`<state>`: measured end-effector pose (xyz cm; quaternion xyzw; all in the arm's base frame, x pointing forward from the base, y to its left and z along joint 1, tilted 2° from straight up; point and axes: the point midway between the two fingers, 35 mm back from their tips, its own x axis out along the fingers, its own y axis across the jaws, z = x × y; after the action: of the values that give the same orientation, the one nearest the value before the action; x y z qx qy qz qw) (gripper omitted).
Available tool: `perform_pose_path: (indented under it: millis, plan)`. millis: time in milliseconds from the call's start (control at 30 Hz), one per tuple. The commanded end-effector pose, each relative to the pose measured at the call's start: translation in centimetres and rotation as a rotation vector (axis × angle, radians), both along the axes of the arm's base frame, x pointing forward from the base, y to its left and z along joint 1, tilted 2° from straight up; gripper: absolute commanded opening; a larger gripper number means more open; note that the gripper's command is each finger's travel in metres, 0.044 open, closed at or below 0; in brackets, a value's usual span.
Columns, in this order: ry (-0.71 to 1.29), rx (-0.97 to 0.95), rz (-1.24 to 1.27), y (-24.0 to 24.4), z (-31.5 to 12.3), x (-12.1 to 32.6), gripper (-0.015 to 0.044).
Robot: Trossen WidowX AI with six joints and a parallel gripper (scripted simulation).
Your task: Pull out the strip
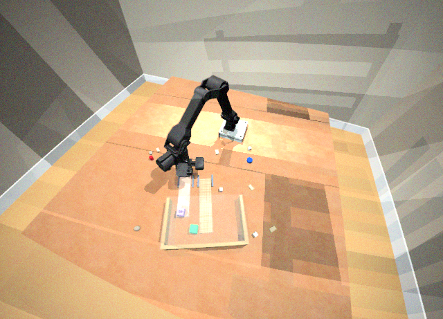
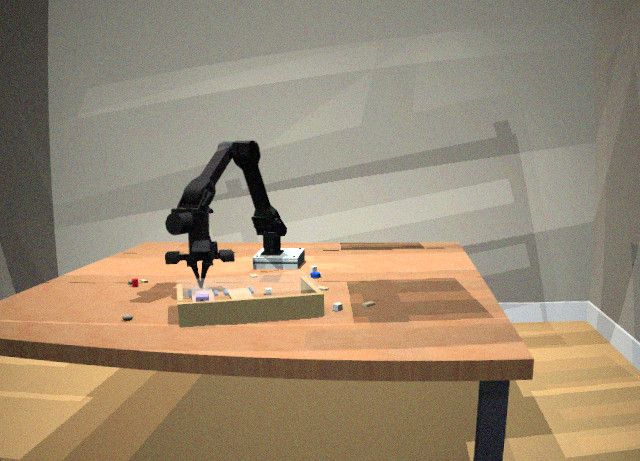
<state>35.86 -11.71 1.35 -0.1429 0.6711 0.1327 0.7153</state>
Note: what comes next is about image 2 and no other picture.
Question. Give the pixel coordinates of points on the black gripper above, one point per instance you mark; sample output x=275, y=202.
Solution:
x=173, y=257

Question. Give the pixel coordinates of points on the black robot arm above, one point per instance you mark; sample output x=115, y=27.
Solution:
x=191, y=214

